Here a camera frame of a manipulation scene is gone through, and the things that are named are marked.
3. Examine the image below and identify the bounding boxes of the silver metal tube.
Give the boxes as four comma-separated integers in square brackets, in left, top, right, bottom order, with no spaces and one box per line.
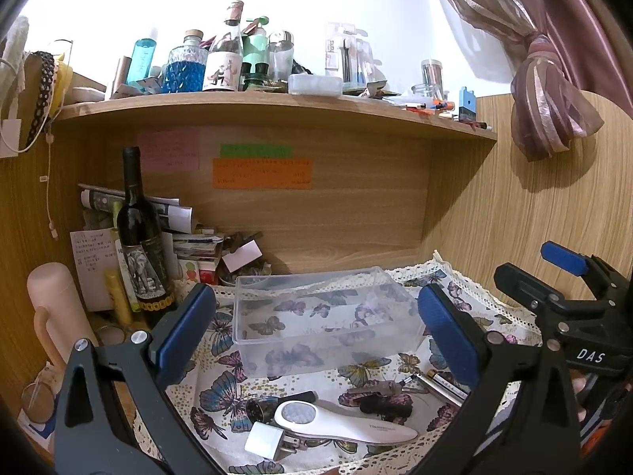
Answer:
[418,370,468,404]

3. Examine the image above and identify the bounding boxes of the round glasses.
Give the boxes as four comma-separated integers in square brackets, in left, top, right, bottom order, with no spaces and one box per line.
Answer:
[20,381,57,424]

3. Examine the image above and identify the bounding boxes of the glass bottle with blue liquid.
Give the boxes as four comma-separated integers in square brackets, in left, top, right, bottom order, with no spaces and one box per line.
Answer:
[163,30,208,94]

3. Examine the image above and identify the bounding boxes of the bowl of small stones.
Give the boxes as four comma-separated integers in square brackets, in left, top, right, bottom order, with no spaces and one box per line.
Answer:
[218,262,273,288]

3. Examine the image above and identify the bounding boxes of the pink sticky note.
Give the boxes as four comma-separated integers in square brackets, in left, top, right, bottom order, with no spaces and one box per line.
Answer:
[137,130,201,173]

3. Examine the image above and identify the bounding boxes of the yellow tube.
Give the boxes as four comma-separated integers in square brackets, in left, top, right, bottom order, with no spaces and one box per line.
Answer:
[104,270,133,325]

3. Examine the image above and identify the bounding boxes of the rolled magazine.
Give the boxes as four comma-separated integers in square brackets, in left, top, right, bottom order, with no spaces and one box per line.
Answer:
[78,183,181,219]

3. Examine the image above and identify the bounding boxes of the mauve curtain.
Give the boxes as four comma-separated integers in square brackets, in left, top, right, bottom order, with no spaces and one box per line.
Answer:
[420,0,633,162]

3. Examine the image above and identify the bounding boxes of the black ink bottles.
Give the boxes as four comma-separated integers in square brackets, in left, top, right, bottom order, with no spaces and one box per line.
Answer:
[242,62,270,91]

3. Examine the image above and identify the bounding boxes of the yellow headband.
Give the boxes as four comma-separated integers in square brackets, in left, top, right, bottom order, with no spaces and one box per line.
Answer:
[53,57,74,110]

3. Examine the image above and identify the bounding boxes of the clear bottle with silver cap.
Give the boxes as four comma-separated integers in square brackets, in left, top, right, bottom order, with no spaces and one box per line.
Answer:
[267,30,295,82]

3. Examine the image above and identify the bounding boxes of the stack of books and papers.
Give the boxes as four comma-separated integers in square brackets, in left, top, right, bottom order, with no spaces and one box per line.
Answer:
[161,205,226,285]

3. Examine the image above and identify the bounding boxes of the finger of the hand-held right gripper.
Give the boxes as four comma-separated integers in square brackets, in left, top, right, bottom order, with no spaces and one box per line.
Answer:
[540,241,626,302]
[493,263,611,325]

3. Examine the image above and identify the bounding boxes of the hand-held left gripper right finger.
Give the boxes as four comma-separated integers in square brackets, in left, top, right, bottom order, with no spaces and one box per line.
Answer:
[410,284,582,475]

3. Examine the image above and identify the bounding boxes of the small white blue box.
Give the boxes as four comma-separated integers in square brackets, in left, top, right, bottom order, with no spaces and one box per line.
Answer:
[244,422,288,461]

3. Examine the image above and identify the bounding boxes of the green sticky note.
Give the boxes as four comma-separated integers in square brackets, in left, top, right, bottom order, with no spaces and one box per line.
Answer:
[220,144,294,158]

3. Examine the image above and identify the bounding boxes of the toothbrush blister pack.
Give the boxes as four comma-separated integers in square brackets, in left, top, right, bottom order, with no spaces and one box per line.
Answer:
[353,37,377,85]
[324,22,354,82]

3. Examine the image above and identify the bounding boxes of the brown lipstick tube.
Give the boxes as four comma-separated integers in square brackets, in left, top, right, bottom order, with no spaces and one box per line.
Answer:
[110,57,132,97]

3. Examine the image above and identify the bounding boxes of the glass jar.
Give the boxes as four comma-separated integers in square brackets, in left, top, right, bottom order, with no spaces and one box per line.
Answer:
[410,82,448,103]

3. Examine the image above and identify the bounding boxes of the dark wine bottle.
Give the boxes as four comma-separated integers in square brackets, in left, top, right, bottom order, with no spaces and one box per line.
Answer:
[117,146,178,314]

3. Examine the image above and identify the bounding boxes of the black lace headband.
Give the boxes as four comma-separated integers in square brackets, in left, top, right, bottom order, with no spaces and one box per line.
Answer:
[25,51,56,146]

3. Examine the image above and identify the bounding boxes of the pile of small stationery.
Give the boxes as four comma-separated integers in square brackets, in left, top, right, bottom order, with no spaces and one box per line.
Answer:
[346,82,495,132]

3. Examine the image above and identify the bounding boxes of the mint green pump bottle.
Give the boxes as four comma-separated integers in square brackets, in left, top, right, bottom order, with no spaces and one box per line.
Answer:
[242,15,270,67]

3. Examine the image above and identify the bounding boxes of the white handheld magnifier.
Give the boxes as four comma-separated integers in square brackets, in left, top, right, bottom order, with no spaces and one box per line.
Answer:
[273,400,419,448]

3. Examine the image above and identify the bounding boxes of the teal plastic bottle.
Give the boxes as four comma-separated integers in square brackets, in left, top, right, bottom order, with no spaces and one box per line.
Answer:
[126,27,159,85]

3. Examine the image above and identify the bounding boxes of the black key pouch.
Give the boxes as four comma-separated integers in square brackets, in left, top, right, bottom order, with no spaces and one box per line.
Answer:
[358,396,413,419]

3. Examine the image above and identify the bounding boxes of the white power adapter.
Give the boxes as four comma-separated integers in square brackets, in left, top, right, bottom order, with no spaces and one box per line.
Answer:
[0,119,23,156]

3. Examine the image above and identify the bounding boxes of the clear lidded plastic case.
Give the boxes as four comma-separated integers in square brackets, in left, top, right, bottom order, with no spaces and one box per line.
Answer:
[288,74,343,96]

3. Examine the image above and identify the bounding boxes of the blue pencil sharpener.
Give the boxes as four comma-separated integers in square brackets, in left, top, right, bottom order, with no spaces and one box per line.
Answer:
[457,86,476,122]

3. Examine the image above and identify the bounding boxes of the wooden shelf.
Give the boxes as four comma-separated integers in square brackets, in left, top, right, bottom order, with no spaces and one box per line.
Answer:
[52,90,498,142]

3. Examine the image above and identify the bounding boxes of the butterfly print tablecloth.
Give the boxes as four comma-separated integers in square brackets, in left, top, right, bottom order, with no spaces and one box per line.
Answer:
[133,250,545,475]

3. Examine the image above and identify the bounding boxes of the orange sticky note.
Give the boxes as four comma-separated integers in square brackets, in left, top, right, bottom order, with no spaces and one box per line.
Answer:
[212,158,314,190]

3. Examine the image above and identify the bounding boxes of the silver pen tool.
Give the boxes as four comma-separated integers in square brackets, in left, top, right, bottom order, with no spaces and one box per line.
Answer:
[346,378,411,397]

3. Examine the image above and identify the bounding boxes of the clear tube of pencils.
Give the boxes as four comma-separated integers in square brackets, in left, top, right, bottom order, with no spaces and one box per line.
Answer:
[421,59,443,87]

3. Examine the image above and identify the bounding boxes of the clear plastic box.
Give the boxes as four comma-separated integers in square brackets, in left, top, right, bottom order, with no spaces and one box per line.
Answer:
[231,266,426,379]

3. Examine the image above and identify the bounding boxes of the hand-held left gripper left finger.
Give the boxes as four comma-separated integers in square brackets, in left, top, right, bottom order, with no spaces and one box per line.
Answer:
[53,283,218,475]

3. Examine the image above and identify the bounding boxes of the clear bottle with illustrated label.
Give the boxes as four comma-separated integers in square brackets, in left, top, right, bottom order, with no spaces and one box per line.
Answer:
[203,1,245,92]

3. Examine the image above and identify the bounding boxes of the handwritten paper note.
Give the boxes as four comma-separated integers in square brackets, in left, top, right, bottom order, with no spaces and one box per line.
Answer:
[69,229,118,310]

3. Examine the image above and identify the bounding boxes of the black patterned tube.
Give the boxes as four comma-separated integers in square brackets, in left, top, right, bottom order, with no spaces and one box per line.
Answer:
[246,391,317,424]

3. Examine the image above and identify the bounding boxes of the white cable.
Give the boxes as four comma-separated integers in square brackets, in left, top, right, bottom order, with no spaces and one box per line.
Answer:
[45,114,61,241]

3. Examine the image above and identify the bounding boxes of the small pink white carton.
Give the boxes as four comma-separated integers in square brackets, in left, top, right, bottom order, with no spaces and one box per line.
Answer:
[222,240,263,273]

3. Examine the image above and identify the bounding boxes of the pink thermos bottle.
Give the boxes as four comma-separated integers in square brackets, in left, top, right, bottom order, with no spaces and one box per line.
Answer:
[27,262,100,382]

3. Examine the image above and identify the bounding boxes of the person's right hand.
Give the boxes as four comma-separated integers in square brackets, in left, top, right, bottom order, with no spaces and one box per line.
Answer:
[569,375,594,424]

